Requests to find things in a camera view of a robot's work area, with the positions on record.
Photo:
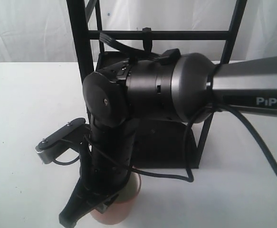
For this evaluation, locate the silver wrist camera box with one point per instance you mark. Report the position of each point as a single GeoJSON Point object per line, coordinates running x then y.
{"type": "Point", "coordinates": [69, 136]}

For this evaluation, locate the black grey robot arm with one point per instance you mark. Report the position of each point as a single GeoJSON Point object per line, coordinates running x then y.
{"type": "Point", "coordinates": [188, 89]}

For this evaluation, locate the terracotta orange mug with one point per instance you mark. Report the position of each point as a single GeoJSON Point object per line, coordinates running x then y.
{"type": "Point", "coordinates": [121, 207]}

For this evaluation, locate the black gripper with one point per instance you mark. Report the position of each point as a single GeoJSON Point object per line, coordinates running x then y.
{"type": "Point", "coordinates": [106, 151]}

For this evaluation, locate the black metal shelf rack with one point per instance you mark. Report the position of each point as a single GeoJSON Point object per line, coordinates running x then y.
{"type": "Point", "coordinates": [158, 143]}

